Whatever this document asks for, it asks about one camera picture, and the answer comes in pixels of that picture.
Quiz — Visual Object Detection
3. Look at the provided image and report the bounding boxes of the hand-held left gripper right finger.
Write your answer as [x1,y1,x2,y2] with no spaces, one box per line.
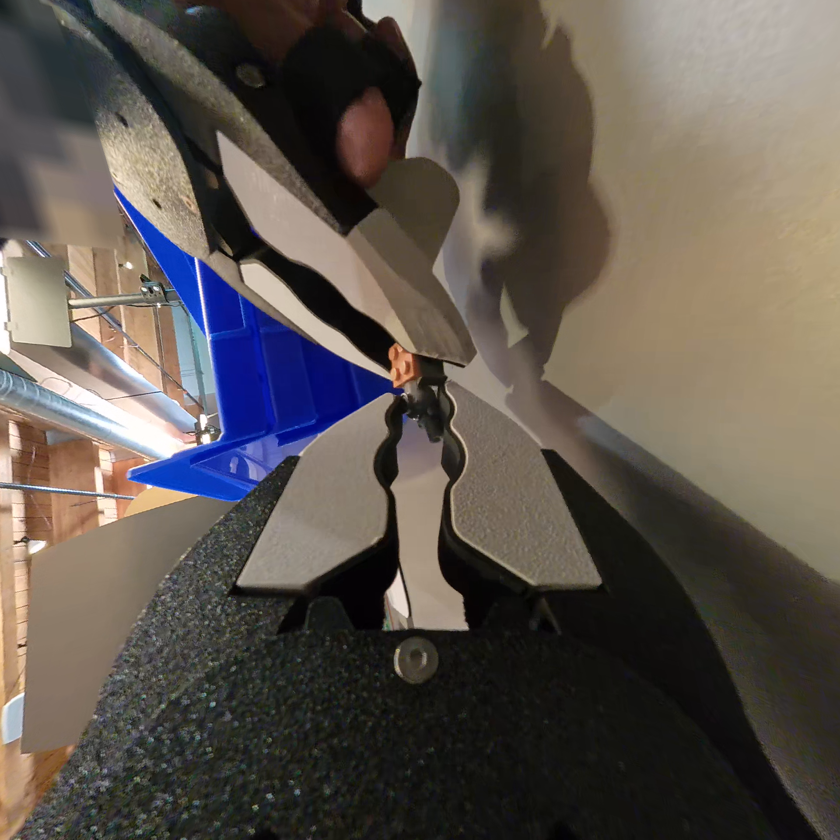
[441,384,603,592]

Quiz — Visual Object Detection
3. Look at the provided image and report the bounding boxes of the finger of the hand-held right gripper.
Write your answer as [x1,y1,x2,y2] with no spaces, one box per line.
[217,131,478,366]
[239,259,396,382]

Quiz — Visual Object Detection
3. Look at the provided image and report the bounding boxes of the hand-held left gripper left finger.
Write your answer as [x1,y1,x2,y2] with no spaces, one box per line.
[235,392,403,593]

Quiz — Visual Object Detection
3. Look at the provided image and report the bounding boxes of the blue plastic bin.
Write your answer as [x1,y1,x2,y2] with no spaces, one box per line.
[115,187,401,493]

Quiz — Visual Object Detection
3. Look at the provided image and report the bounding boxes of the small grey brick model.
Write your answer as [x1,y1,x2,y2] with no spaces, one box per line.
[386,343,454,446]

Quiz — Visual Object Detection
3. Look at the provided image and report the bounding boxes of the person's right hand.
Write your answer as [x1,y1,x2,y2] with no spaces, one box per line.
[184,0,409,189]

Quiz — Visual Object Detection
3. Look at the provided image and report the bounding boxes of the dark grey divider panel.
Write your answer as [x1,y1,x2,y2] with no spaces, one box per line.
[20,502,237,756]

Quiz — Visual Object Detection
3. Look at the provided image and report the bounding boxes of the white ceiling access point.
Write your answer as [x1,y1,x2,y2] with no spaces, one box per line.
[3,256,73,349]

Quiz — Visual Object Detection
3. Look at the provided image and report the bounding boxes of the silver flexible duct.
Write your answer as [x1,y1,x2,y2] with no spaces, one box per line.
[0,367,173,462]

